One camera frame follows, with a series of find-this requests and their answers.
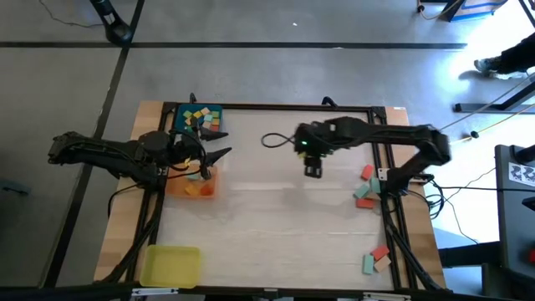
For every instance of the yellow wooden cube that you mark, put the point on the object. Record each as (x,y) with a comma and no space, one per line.
(197,114)

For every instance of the teal wooden cube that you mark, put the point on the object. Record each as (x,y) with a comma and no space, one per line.
(207,118)

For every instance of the yellow plastic bin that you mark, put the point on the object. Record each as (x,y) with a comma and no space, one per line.
(171,267)

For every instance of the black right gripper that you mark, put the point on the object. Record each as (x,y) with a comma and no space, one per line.
(314,162)

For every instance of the orange plastic bin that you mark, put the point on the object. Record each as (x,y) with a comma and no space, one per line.
(175,190)

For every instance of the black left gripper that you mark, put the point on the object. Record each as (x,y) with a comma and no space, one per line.
(188,148)

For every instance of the orange wooden block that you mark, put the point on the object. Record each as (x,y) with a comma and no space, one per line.
(192,190)

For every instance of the black table frame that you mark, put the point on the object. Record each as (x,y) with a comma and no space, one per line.
(271,107)

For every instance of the blue plastic bin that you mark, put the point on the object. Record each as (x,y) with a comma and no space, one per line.
(179,125)

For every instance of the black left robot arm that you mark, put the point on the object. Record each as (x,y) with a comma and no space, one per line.
(104,152)

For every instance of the teal wooden block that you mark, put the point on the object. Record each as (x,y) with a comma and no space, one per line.
(193,177)
(368,264)
(375,185)
(362,191)

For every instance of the person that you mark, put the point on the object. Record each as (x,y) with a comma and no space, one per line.
(514,58)

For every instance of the natural wooden block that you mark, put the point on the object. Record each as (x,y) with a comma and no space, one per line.
(382,263)
(375,196)

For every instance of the natural wooden cube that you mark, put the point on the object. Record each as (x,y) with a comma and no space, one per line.
(205,110)
(206,124)

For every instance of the yellow-green wooden block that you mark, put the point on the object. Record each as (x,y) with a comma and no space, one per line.
(302,155)

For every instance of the green wooden cube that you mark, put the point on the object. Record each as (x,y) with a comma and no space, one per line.
(215,113)
(189,129)
(186,113)

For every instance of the black operator desk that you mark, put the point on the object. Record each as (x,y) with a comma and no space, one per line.
(514,217)

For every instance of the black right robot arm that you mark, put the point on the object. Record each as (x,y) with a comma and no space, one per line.
(397,134)

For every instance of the black standing desk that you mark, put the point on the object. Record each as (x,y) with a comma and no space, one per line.
(480,107)

